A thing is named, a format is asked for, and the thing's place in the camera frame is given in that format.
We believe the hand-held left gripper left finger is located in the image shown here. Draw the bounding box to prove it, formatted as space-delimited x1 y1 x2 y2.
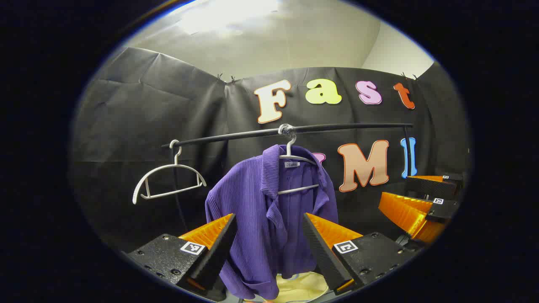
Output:
125 213 237 303

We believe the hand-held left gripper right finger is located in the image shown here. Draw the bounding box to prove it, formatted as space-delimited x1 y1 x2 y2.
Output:
302 213 422 295

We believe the cream laundry hamper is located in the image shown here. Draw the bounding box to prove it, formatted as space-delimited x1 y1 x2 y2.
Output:
276 273 330 303

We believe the purple ribbed shirt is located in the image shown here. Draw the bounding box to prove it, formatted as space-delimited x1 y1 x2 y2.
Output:
205 144 339 300

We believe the white plastic hanger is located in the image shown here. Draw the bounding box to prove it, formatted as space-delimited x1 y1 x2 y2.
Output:
277 124 323 195
132 139 208 205

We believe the black clothes rack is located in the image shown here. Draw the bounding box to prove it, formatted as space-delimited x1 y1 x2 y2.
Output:
161 122 415 230

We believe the black backdrop cloth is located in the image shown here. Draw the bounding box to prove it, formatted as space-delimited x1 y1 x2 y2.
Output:
72 46 472 253

